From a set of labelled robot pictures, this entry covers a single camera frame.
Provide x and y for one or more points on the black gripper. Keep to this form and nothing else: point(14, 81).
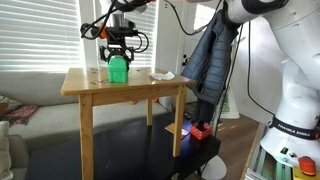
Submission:
point(117, 42)

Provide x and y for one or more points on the green storage box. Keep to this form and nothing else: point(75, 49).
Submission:
point(117, 71)

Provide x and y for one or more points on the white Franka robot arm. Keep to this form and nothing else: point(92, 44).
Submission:
point(293, 50)

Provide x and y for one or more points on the red box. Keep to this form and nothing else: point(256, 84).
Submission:
point(200, 131)

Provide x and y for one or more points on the wooden table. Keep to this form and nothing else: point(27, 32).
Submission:
point(110, 93)

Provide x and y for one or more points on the narrow white window blind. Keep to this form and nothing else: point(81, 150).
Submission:
point(146, 20)

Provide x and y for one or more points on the white paper towel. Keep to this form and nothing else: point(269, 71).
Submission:
point(161, 76)

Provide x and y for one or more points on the white door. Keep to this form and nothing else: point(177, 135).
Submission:
point(170, 40)

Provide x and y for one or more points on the dark door lock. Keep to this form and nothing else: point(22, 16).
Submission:
point(185, 60)

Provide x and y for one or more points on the wide white window blind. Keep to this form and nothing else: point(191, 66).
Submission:
point(40, 33)

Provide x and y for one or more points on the flat wooden board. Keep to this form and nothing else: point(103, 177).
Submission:
point(174, 128)

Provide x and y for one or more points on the blue puffer jacket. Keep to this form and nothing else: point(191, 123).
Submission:
point(210, 66)

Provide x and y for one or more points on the black coffee table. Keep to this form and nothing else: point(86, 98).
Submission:
point(133, 150)

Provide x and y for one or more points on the black hanging garment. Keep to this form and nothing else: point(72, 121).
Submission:
point(204, 111)

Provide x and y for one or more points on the patterned red cushion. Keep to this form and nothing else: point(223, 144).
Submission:
point(20, 113)

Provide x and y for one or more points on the white bag green print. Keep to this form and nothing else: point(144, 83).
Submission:
point(229, 106)

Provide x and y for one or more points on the cream cushion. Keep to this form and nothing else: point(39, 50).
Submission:
point(4, 150)

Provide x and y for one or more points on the white coat rack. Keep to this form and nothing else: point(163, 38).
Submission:
point(215, 168)

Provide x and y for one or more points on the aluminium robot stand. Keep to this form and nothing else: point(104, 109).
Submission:
point(263, 163)

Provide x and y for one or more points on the red emergency stop button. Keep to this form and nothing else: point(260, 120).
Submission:
point(307, 165)

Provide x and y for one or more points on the yellow button housing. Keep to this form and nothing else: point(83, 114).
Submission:
point(301, 175)

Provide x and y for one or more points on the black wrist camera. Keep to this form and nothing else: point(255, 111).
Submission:
point(121, 32)

